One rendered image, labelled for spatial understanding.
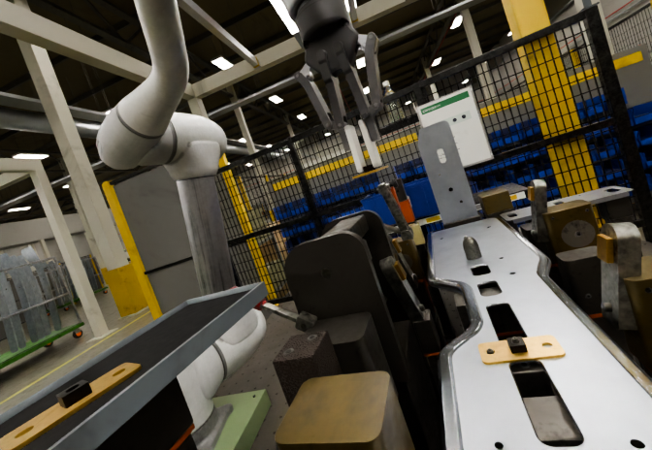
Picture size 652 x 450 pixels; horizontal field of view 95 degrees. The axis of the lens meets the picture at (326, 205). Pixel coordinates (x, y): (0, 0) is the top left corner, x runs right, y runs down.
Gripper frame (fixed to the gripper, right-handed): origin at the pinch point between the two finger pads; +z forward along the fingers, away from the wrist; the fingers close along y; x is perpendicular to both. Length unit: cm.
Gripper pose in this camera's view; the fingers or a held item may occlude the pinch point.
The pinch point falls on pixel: (363, 145)
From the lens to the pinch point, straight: 45.2
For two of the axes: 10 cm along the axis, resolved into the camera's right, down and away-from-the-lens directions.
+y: 8.7, -2.6, -4.1
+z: 3.2, 9.5, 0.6
